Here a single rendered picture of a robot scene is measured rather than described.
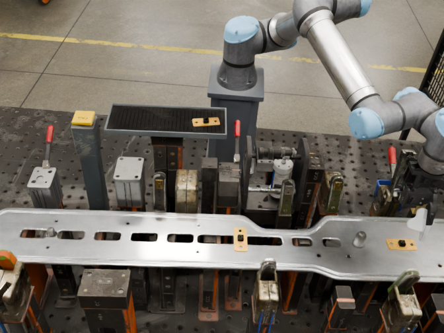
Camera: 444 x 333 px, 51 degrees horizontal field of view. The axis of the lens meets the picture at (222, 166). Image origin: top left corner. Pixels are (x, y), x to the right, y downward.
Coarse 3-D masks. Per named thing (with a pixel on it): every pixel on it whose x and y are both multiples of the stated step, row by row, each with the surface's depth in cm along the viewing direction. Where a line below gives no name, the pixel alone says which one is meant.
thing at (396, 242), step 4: (388, 240) 135; (392, 240) 136; (396, 240) 136; (400, 240) 135; (404, 240) 135; (408, 240) 136; (412, 240) 136; (388, 244) 134; (396, 244) 135; (400, 244) 134; (404, 244) 134; (408, 244) 135; (388, 248) 134; (392, 248) 133; (396, 248) 134; (400, 248) 134; (404, 248) 134; (408, 248) 134; (412, 248) 134; (416, 248) 134
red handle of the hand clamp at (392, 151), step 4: (388, 148) 144; (392, 148) 144; (388, 152) 144; (392, 152) 143; (388, 156) 144; (392, 156) 143; (388, 160) 144; (392, 160) 143; (392, 164) 143; (392, 168) 142; (392, 172) 142; (392, 176) 142; (396, 188) 141; (396, 192) 140; (392, 196) 141; (396, 196) 140
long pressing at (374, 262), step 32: (0, 224) 132; (32, 224) 133; (64, 224) 134; (96, 224) 134; (160, 224) 136; (192, 224) 136; (224, 224) 137; (320, 224) 139; (352, 224) 140; (384, 224) 140; (32, 256) 125; (64, 256) 126; (96, 256) 126; (128, 256) 127; (160, 256) 127; (192, 256) 128; (224, 256) 129; (256, 256) 129; (288, 256) 130; (320, 256) 130; (352, 256) 131; (384, 256) 132; (416, 256) 132
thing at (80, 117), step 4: (76, 112) 146; (80, 112) 146; (84, 112) 146; (88, 112) 146; (92, 112) 146; (76, 116) 144; (80, 116) 145; (84, 116) 145; (88, 116) 145; (92, 116) 145; (72, 120) 143; (76, 120) 143; (80, 120) 143; (84, 120) 143; (88, 120) 143; (92, 120) 145; (72, 124) 143; (76, 124) 143; (80, 124) 143; (84, 124) 143; (88, 124) 143
